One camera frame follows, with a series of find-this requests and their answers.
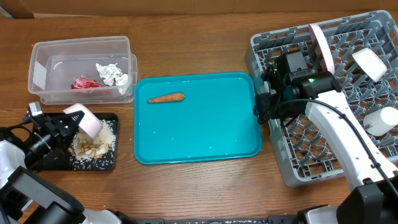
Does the white bowl with food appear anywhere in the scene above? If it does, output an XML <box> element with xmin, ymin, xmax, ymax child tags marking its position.
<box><xmin>63</xmin><ymin>103</ymin><xmax>103</xmax><ymax>139</ymax></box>

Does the peanut shells and rice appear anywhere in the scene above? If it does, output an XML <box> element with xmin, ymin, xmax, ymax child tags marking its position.
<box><xmin>68</xmin><ymin>119</ymin><xmax>118</xmax><ymax>171</ymax></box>

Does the red snack wrapper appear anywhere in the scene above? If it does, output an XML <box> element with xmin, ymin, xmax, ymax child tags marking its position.
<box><xmin>71</xmin><ymin>75</ymin><xmax>105</xmax><ymax>90</ymax></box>

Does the white tissue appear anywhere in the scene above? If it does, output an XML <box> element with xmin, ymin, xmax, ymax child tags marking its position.
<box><xmin>115</xmin><ymin>74</ymin><xmax>129</xmax><ymax>95</ymax></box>
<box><xmin>95</xmin><ymin>63</ymin><xmax>124</xmax><ymax>86</ymax></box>

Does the large white plate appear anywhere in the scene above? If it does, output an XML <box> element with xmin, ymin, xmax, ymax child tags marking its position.
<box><xmin>308</xmin><ymin>24</ymin><xmax>335</xmax><ymax>74</ymax></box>

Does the orange carrot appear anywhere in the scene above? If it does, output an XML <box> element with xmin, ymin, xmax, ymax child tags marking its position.
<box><xmin>147</xmin><ymin>93</ymin><xmax>185</xmax><ymax>103</ymax></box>

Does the small white bowl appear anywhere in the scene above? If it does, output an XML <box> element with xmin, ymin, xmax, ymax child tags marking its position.
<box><xmin>352</xmin><ymin>48</ymin><xmax>387</xmax><ymax>82</ymax></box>

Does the white cup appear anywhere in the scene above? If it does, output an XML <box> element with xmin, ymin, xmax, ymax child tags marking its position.
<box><xmin>363</xmin><ymin>107</ymin><xmax>397</xmax><ymax>136</ymax></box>

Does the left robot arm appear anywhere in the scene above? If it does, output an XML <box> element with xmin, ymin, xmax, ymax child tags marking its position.
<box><xmin>1</xmin><ymin>109</ymin><xmax>121</xmax><ymax>223</ymax></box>

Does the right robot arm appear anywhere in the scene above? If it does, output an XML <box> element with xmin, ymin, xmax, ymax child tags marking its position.
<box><xmin>254</xmin><ymin>50</ymin><xmax>397</xmax><ymax>223</ymax></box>

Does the grey dishwasher rack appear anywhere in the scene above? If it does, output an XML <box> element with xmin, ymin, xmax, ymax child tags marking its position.
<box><xmin>245</xmin><ymin>10</ymin><xmax>397</xmax><ymax>187</ymax></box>

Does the clear plastic bin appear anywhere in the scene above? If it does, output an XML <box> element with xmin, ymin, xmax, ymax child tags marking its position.
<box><xmin>27</xmin><ymin>36</ymin><xmax>137</xmax><ymax>105</ymax></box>

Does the black plastic tray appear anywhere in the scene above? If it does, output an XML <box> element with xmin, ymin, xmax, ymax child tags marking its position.
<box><xmin>29</xmin><ymin>113</ymin><xmax>119</xmax><ymax>172</ymax></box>

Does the teal serving tray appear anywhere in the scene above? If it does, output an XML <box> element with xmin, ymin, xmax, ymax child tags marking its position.
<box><xmin>134</xmin><ymin>72</ymin><xmax>262</xmax><ymax>165</ymax></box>

